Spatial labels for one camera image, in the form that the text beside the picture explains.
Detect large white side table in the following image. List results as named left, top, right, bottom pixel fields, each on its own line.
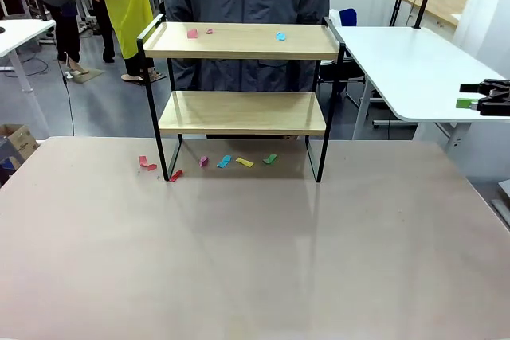
left=331, top=25, right=510, bottom=154

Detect wooden top background table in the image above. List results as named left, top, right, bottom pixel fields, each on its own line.
left=397, top=0, right=468, bottom=29

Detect blue chair back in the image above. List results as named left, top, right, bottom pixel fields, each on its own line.
left=338, top=8, right=358, bottom=29

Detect person in yellow apron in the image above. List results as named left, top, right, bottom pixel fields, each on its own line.
left=81, top=0, right=160, bottom=83

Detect grey floor mat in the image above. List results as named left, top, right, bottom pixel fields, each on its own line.
left=65, top=68, right=105, bottom=85

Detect cardboard box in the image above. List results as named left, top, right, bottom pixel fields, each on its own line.
left=0, top=123, right=40, bottom=160

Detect white desk with white legs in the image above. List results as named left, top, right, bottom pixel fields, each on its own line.
left=0, top=19, right=57, bottom=94

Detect grey metal bracket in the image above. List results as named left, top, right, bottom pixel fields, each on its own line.
left=490, top=180, right=510, bottom=233

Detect two-tier wooden shelf black frame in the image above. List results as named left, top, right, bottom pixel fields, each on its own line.
left=136, top=13, right=347, bottom=184

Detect thin black floor cable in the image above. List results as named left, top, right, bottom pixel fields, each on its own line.
left=62, top=72, right=77, bottom=138

